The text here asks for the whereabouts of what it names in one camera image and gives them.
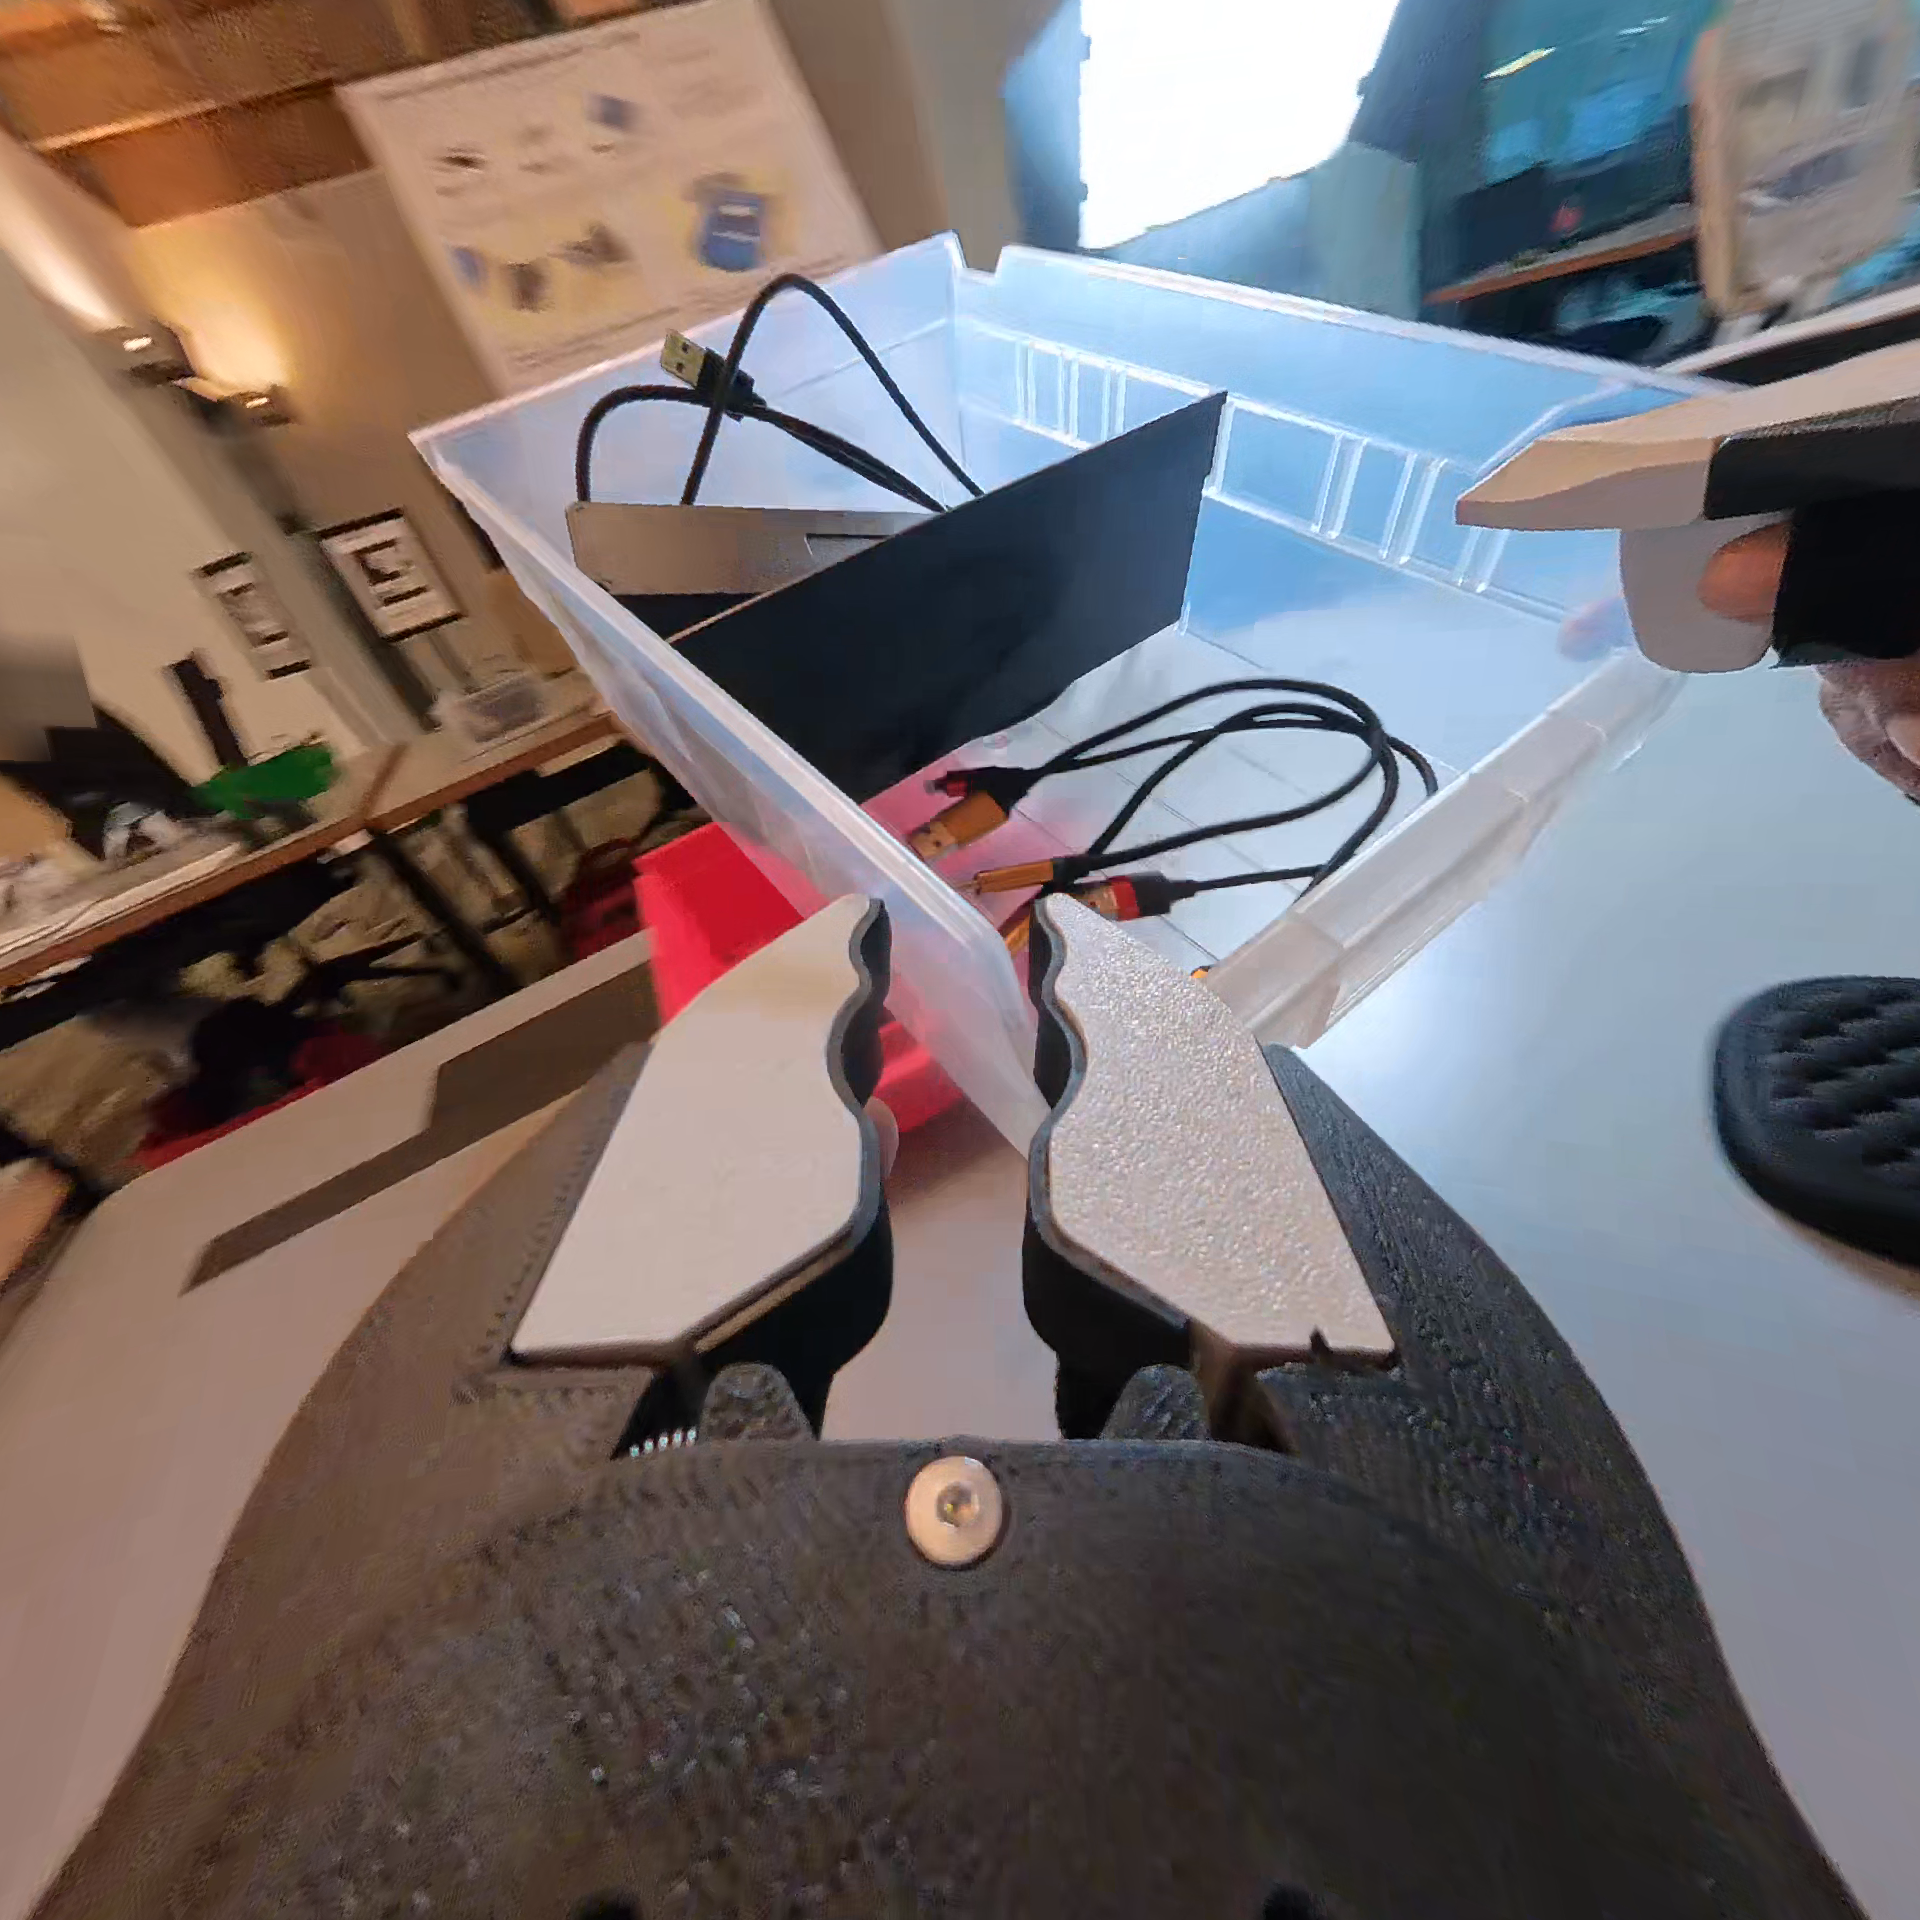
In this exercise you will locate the green object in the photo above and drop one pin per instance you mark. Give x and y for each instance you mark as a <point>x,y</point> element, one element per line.
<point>271,780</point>

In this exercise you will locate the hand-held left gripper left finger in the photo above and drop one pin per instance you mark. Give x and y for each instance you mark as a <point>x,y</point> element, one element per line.
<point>720,1184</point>

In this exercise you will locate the wooden work table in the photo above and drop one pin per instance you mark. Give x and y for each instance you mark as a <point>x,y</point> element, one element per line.
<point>300,840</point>

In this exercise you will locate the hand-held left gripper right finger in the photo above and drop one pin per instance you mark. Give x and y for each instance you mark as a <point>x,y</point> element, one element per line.
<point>1200,1184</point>

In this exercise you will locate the red plastic bin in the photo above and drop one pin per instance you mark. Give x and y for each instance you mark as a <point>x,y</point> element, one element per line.
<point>705,931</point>

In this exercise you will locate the wooden document stand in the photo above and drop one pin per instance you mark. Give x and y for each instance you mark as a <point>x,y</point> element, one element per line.
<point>1800,149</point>

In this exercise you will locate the clear plastic bin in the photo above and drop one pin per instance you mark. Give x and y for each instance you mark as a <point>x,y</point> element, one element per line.
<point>1500,674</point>

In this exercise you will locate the black chair armrest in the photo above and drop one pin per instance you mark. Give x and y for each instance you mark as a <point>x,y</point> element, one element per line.
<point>1830,1109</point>

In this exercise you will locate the black bin divider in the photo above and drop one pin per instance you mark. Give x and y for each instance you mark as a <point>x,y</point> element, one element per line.
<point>975,600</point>

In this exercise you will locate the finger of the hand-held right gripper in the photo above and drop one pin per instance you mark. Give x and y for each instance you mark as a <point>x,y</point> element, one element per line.
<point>1620,464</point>

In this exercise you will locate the framed wall picture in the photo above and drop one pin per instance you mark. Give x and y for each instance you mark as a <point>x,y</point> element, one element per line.
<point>388,569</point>
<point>255,615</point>

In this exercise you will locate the grey usb hub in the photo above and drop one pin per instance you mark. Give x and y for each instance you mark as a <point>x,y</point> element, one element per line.
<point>720,547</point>

